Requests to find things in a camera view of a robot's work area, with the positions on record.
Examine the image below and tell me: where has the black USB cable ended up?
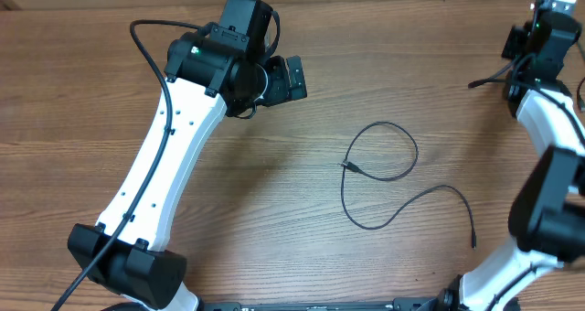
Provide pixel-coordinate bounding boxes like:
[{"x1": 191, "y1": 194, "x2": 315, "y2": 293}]
[
  {"x1": 574, "y1": 75, "x2": 585, "y2": 114},
  {"x1": 467, "y1": 59, "x2": 522, "y2": 90}
]

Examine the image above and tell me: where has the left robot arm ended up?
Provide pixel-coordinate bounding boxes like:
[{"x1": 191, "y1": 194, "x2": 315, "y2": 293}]
[{"x1": 68, "y1": 0, "x2": 307, "y2": 310}]

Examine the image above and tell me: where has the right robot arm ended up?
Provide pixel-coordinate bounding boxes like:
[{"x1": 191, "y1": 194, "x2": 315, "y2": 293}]
[{"x1": 434, "y1": 9, "x2": 584, "y2": 310}]

